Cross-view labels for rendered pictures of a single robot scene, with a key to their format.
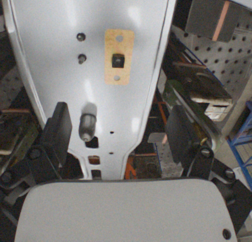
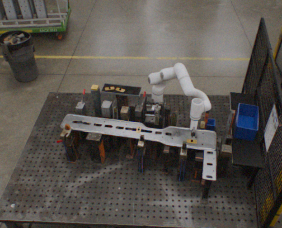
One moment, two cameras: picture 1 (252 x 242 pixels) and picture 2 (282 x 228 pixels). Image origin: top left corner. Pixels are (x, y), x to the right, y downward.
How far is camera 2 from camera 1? 2.37 m
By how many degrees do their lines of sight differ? 59
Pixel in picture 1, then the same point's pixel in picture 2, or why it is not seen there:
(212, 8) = (201, 156)
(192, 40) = (182, 187)
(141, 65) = (190, 144)
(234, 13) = (201, 160)
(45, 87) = (186, 130)
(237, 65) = (171, 213)
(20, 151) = (174, 118)
